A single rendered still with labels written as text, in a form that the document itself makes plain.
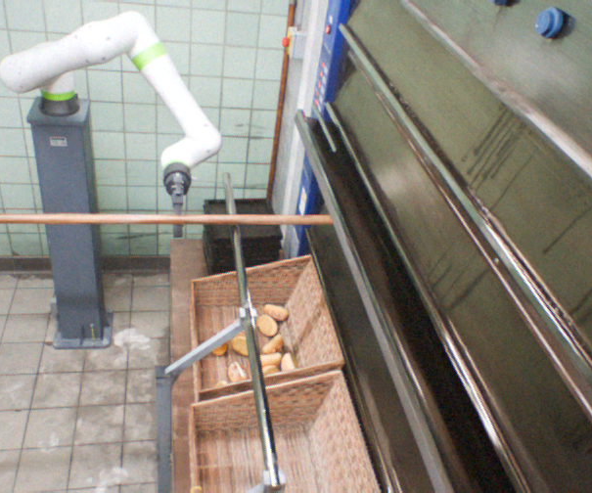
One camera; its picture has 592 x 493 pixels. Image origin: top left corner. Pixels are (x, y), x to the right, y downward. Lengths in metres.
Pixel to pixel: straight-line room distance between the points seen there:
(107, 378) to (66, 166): 1.03
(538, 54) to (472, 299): 0.46
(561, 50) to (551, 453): 0.62
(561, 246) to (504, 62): 0.37
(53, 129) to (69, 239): 0.52
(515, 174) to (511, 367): 0.33
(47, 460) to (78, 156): 1.24
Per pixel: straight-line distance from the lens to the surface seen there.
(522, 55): 1.13
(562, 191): 1.01
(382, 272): 1.42
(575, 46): 1.02
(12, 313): 3.39
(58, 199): 2.64
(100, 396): 2.93
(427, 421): 1.10
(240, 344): 2.25
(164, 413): 1.85
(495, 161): 1.14
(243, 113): 3.05
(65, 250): 2.79
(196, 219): 1.86
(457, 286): 1.25
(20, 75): 2.27
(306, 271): 2.36
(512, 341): 1.12
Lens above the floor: 2.27
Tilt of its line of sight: 36 degrees down
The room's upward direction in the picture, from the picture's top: 9 degrees clockwise
